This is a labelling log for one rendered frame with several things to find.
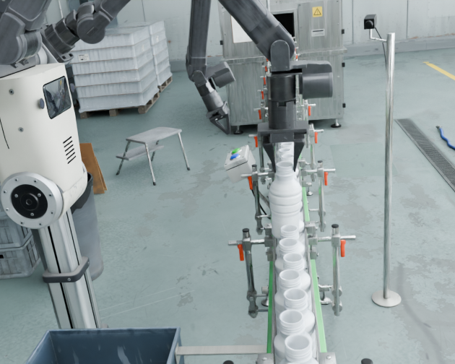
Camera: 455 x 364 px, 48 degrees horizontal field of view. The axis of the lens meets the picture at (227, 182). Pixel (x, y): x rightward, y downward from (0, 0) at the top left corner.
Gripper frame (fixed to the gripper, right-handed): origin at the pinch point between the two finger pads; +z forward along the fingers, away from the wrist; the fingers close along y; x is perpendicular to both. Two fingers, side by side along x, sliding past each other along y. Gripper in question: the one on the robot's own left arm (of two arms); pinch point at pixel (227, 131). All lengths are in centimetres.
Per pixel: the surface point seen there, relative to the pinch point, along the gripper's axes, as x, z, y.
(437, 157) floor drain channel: -103, 166, 288
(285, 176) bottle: -21, -1, -68
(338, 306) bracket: -18, 37, -61
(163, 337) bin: 18, 20, -75
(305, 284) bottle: -18, 13, -85
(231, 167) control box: 2.2, 9.3, -10.1
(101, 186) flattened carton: 179, 54, 246
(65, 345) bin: 41, 14, -75
